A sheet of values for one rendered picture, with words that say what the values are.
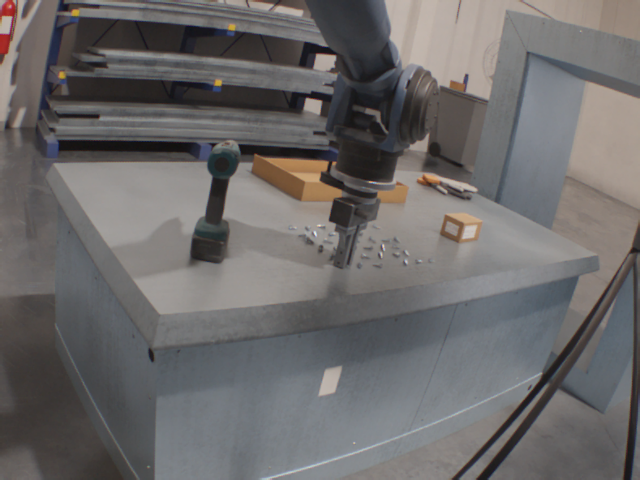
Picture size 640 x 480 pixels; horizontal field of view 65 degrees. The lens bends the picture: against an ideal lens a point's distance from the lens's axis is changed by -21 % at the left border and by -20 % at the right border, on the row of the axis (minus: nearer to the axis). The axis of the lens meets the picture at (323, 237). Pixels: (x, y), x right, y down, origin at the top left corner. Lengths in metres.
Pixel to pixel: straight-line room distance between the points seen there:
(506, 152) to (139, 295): 2.07
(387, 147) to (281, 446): 0.73
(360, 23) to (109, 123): 3.91
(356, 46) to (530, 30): 1.89
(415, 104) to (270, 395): 0.67
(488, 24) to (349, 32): 7.80
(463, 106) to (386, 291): 6.37
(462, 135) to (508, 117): 4.79
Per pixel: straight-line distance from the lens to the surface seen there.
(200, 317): 1.03
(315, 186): 1.80
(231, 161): 1.17
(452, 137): 7.72
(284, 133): 5.44
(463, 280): 1.50
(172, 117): 4.95
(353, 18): 0.92
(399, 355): 1.53
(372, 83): 1.11
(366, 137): 1.23
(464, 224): 1.77
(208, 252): 1.23
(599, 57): 2.58
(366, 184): 1.24
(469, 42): 8.42
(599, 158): 11.22
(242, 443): 1.36
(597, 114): 11.34
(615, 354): 2.51
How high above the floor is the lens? 1.12
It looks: 18 degrees down
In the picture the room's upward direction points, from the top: 13 degrees clockwise
